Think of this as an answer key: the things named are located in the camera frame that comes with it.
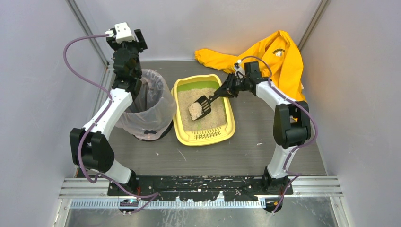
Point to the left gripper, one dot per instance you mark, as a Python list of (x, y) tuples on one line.
[(140, 40)]

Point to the white litter clump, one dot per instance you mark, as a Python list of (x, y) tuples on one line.
[(195, 110)]

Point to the bin with pink bag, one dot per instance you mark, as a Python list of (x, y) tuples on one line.
[(150, 116)]

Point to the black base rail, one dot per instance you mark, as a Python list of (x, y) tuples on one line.
[(207, 188)]

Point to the cat litter sand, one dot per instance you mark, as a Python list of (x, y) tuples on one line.
[(216, 118)]

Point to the yellow green litter box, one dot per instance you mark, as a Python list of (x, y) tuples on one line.
[(207, 136)]

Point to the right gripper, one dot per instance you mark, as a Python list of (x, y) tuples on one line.
[(230, 86)]

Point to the black litter scoop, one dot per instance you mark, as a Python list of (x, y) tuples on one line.
[(206, 102)]

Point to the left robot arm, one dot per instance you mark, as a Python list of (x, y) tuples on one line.
[(90, 148)]

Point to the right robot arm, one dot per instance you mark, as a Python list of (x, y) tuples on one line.
[(291, 126)]

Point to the yellow sweatshirt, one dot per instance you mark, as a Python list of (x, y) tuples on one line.
[(278, 50)]

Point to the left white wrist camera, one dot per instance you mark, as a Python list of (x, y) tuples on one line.
[(121, 33)]

